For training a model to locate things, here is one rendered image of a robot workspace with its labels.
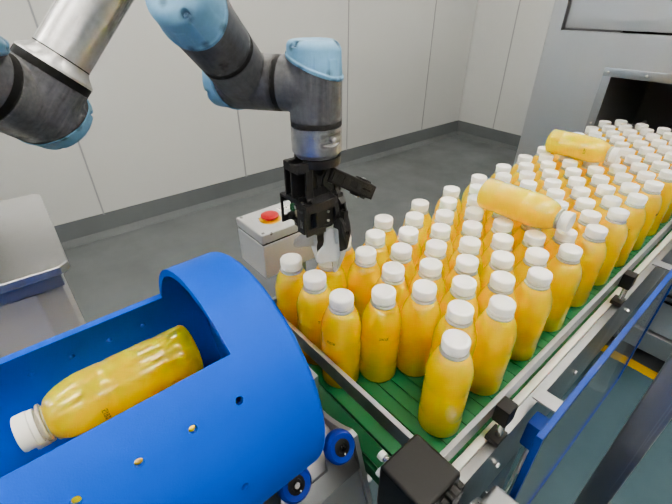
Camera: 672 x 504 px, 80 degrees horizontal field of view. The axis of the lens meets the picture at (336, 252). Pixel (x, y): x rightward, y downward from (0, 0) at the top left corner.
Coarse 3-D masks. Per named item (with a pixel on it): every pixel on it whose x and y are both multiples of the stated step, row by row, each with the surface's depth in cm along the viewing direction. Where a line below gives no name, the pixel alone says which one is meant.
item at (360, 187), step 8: (336, 168) 62; (336, 176) 62; (344, 176) 63; (352, 176) 65; (336, 184) 63; (344, 184) 64; (352, 184) 65; (360, 184) 66; (368, 184) 68; (352, 192) 69; (360, 192) 67; (368, 192) 68
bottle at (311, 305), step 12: (324, 288) 67; (300, 300) 67; (312, 300) 66; (324, 300) 67; (300, 312) 68; (312, 312) 67; (300, 324) 70; (312, 324) 68; (312, 336) 69; (312, 360) 73
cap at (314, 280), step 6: (312, 270) 68; (318, 270) 68; (306, 276) 66; (312, 276) 66; (318, 276) 66; (324, 276) 66; (306, 282) 65; (312, 282) 65; (318, 282) 65; (324, 282) 66; (306, 288) 66; (312, 288) 65; (318, 288) 66
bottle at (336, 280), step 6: (318, 264) 73; (324, 270) 71; (330, 270) 71; (342, 270) 73; (330, 276) 72; (336, 276) 72; (342, 276) 73; (330, 282) 72; (336, 282) 72; (342, 282) 73; (330, 288) 72; (336, 288) 72
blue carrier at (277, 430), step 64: (128, 320) 51; (192, 320) 58; (256, 320) 38; (0, 384) 45; (192, 384) 33; (256, 384) 36; (0, 448) 46; (64, 448) 28; (128, 448) 30; (192, 448) 32; (256, 448) 35; (320, 448) 42
